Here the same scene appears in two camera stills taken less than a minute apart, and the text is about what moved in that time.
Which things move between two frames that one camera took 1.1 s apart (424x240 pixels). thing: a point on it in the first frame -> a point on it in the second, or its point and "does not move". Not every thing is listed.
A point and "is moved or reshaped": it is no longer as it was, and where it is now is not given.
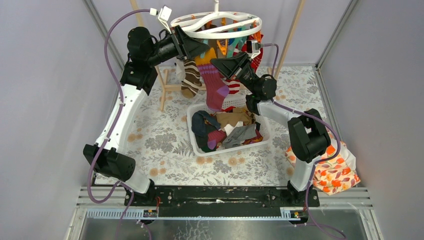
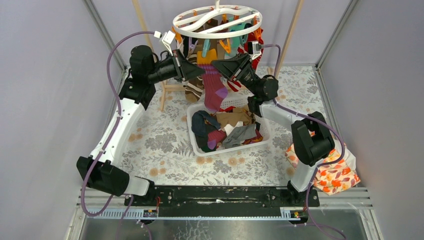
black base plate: [223, 200] does not move
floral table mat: [156, 135] does not move
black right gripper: [234, 67] does not move
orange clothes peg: [223, 49] is moved or reshaped
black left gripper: [180, 43] -> [179, 66]
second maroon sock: [215, 138] does not move
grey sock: [238, 135] does not move
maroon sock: [216, 89] does not move
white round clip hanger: [217, 25] is moved or reshaped
